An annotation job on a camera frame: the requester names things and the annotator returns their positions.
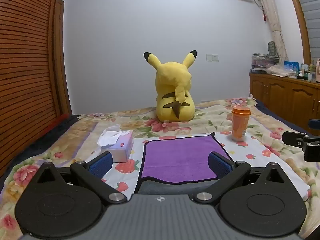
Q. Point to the small white bottle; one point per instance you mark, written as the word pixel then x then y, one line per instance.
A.
pixel 301 74

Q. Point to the grey mesh object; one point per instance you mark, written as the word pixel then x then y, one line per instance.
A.
pixel 272 48

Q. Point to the patterned curtain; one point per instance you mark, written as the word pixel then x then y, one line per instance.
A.
pixel 273 17

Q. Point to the window blinds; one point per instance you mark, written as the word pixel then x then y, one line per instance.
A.
pixel 311 12

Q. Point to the orange cup with lid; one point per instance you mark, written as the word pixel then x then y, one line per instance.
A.
pixel 240 125

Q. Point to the floral bed blanket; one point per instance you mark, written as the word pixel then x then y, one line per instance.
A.
pixel 75 140

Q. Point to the pink container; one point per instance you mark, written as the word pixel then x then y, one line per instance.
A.
pixel 318 71

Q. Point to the tissue box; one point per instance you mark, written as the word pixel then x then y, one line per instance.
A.
pixel 120 146

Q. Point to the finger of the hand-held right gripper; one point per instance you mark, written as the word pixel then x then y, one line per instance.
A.
pixel 292 138
pixel 314 125

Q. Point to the wooden cabinet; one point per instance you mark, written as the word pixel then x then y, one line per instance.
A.
pixel 282 95

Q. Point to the stack of papers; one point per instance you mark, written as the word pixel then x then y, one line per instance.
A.
pixel 262 62

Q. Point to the yellow plush toy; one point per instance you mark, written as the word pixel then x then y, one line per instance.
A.
pixel 172 90

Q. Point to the beige cloth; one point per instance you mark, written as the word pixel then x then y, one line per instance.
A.
pixel 280 70

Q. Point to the small red wall tag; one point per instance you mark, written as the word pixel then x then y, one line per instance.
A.
pixel 264 15

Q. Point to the white wall switch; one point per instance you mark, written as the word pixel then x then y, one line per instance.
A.
pixel 212 57

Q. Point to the purple grey towel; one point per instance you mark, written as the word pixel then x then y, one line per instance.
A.
pixel 180 157

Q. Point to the wooden window frame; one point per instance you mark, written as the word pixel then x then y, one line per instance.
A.
pixel 298 17

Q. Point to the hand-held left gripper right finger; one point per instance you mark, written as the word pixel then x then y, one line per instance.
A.
pixel 220 165

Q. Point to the blue packet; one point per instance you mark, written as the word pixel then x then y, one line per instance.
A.
pixel 292 66

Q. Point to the wooden slatted wardrobe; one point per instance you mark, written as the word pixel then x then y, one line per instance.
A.
pixel 22 75

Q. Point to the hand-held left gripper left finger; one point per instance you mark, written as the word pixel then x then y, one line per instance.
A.
pixel 101 165

